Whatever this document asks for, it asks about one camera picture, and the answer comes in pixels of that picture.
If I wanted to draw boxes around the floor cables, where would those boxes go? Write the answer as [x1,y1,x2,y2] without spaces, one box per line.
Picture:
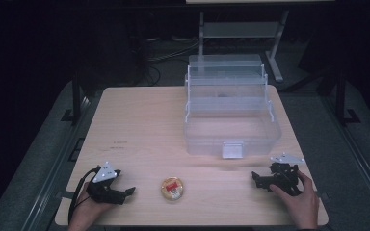
[145,38,200,85]

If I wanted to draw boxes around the clear plastic storage box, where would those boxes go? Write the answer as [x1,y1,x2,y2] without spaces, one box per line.
[183,53,283,160]

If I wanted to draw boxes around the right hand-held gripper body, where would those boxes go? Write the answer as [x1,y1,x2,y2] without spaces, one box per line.
[259,152,305,197]

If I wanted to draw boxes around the metal stand frame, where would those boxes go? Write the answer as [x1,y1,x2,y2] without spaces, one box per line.
[198,9,291,83]

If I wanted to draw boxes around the black metal post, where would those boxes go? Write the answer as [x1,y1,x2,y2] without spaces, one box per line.
[61,71,85,125]
[334,68,361,127]

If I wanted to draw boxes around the black cable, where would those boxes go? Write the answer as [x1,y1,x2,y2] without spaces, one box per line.
[67,167,101,226]

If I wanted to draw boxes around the round container with red label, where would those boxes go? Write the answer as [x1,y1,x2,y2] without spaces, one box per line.
[160,175,185,202]

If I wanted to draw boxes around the person's left hand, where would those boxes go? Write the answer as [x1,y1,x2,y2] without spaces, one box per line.
[66,183,117,231]

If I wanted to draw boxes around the person's right hand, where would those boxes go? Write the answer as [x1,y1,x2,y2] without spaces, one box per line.
[268,169,321,231]

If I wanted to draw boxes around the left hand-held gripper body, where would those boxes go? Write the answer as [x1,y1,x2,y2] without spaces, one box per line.
[86,161,127,206]

